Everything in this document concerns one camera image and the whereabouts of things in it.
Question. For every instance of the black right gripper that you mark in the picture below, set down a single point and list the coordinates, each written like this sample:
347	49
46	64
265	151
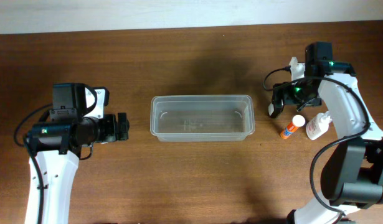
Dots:
280	97

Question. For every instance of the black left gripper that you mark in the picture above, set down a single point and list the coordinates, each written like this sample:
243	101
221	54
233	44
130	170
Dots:
115	127

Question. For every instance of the orange glue stick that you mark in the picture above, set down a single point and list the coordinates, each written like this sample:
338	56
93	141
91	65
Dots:
297	122

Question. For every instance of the white pump bottle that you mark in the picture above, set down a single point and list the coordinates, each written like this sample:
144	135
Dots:
317	126

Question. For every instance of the dark bottle white cap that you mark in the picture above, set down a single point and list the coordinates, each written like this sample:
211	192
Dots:
272	111

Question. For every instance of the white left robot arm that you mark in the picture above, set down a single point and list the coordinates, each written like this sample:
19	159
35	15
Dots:
55	150

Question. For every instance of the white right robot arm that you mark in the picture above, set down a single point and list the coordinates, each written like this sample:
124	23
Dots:
347	174

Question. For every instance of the clear plastic container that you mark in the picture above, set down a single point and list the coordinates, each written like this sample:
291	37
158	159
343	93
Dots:
197	118

